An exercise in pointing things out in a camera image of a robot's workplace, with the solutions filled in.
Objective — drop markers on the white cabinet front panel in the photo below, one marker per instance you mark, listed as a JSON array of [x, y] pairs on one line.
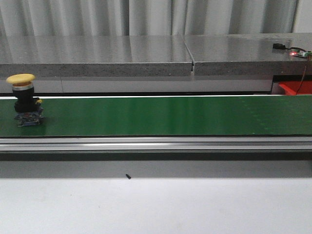
[[227, 83]]

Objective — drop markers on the grey stone countertop right slab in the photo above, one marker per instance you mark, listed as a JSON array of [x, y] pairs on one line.
[[247, 54]]

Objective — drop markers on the grey stone countertop slab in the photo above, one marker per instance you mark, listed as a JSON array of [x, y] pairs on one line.
[[95, 56], [247, 54]]

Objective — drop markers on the green conveyor belt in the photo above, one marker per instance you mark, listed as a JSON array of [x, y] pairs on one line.
[[165, 116]]

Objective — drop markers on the grey stone countertop left slab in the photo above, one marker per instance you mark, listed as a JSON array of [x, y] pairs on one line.
[[95, 56]]

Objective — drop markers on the red plastic tray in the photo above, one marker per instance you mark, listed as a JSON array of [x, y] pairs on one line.
[[292, 88]]

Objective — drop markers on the black connector plug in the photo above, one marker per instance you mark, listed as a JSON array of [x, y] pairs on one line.
[[279, 46]]

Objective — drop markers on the small green circuit board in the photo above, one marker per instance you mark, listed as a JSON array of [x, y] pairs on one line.
[[301, 54]]

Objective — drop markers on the grey pleated curtain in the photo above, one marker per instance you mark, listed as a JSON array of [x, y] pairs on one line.
[[145, 17]]

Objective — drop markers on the aluminium conveyor frame rail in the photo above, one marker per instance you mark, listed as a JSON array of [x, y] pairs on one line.
[[141, 144]]

